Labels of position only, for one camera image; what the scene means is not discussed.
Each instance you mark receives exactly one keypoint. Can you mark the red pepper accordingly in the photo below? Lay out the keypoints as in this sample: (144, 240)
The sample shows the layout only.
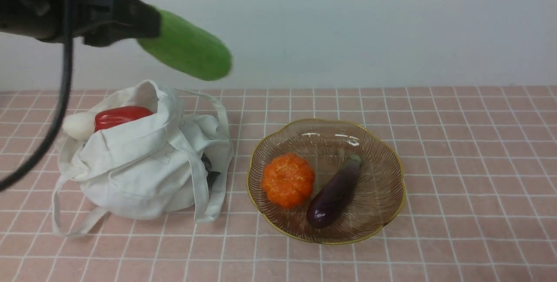
(113, 117)

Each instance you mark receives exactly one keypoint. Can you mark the white radish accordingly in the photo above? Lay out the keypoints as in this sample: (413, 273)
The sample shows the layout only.
(79, 126)

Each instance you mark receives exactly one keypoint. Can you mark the green cucumber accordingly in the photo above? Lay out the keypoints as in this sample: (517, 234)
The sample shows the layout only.
(189, 49)

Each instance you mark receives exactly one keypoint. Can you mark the purple eggplant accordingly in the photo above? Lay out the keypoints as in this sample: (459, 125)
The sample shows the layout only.
(334, 197)

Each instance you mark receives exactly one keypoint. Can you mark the orange pumpkin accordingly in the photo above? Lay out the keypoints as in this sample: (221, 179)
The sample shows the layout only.
(288, 180)

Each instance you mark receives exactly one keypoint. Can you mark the white cloth tote bag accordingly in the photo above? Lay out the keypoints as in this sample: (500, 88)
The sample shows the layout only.
(162, 163)

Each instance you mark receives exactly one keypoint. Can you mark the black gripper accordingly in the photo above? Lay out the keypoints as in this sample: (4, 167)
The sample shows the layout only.
(100, 23)

